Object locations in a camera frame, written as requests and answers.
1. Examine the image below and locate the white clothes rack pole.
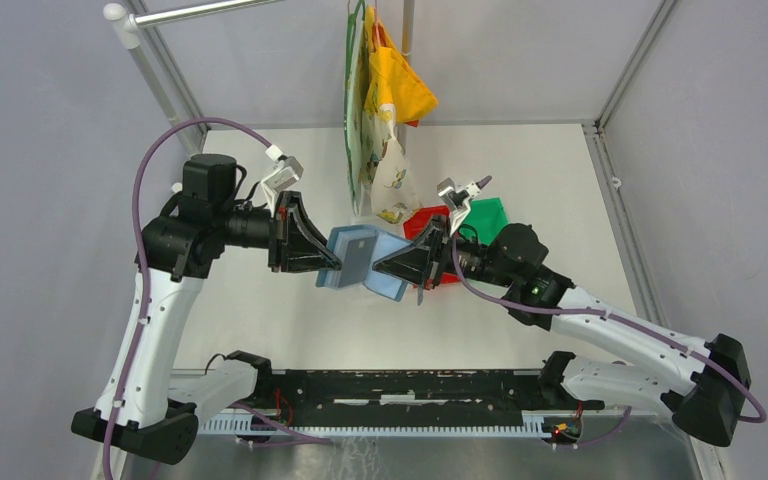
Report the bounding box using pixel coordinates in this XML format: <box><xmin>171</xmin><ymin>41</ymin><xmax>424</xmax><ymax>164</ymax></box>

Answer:
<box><xmin>103</xmin><ymin>1</ymin><xmax>261</xmax><ymax>127</ymax></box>

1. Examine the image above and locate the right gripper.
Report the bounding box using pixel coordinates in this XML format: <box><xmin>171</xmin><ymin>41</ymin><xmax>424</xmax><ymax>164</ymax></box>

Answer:
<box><xmin>372</xmin><ymin>215</ymin><xmax>514</xmax><ymax>291</ymax></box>

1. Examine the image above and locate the hanging patterned cloth bag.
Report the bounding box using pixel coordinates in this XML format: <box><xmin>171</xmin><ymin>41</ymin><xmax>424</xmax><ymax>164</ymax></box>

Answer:
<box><xmin>343</xmin><ymin>1</ymin><xmax>422</xmax><ymax>225</ymax></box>

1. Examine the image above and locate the black card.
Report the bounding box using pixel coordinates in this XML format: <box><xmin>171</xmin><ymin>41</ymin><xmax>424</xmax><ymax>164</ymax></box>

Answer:
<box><xmin>337</xmin><ymin>235</ymin><xmax>375</xmax><ymax>288</ymax></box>

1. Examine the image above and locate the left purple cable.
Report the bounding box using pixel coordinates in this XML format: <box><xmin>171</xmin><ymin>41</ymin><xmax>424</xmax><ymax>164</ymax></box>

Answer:
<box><xmin>101</xmin><ymin>117</ymin><xmax>332</xmax><ymax>480</ymax></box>

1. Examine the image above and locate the blue card holder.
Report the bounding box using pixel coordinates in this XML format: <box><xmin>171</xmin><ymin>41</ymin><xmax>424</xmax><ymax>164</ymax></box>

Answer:
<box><xmin>315</xmin><ymin>225</ymin><xmax>411</xmax><ymax>302</ymax></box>

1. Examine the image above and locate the red bin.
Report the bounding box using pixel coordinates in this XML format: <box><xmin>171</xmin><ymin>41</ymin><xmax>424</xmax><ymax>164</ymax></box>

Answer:
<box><xmin>402</xmin><ymin>205</ymin><xmax>460</xmax><ymax>290</ymax></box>

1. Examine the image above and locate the yellow cloth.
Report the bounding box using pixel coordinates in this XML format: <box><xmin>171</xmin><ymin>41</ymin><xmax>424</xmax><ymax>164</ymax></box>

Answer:
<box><xmin>363</xmin><ymin>6</ymin><xmax>439</xmax><ymax>127</ymax></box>

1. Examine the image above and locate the green bin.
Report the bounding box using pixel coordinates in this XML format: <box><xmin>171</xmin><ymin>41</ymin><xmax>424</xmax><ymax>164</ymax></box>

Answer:
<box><xmin>459</xmin><ymin>197</ymin><xmax>509</xmax><ymax>245</ymax></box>

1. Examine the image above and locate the vertical rack pole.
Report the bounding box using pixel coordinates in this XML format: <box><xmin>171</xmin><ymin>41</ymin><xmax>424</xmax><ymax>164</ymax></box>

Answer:
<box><xmin>397</xmin><ymin>0</ymin><xmax>417</xmax><ymax>160</ymax></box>

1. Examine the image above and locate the white cable duct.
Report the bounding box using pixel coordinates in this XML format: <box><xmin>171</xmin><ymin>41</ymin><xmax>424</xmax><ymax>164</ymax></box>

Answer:
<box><xmin>198</xmin><ymin>413</ymin><xmax>584</xmax><ymax>439</ymax></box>

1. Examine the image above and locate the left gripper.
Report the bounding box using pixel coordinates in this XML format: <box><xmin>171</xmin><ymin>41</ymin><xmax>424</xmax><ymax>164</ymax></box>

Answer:
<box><xmin>218</xmin><ymin>190</ymin><xmax>343</xmax><ymax>274</ymax></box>

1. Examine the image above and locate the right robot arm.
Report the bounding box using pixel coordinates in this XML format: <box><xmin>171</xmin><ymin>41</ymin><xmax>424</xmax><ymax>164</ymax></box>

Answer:
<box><xmin>372</xmin><ymin>215</ymin><xmax>766</xmax><ymax>447</ymax></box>

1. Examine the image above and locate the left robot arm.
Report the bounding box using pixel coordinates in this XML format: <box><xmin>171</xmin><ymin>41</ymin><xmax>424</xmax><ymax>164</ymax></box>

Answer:
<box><xmin>71</xmin><ymin>148</ymin><xmax>342</xmax><ymax>465</ymax></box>

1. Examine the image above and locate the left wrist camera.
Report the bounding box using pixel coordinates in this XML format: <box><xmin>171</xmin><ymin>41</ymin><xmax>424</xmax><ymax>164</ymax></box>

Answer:
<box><xmin>260</xmin><ymin>145</ymin><xmax>304</xmax><ymax>212</ymax></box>

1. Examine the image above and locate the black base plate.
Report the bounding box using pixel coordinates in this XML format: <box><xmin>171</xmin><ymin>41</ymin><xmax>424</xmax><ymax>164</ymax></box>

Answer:
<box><xmin>240</xmin><ymin>369</ymin><xmax>605</xmax><ymax>428</ymax></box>

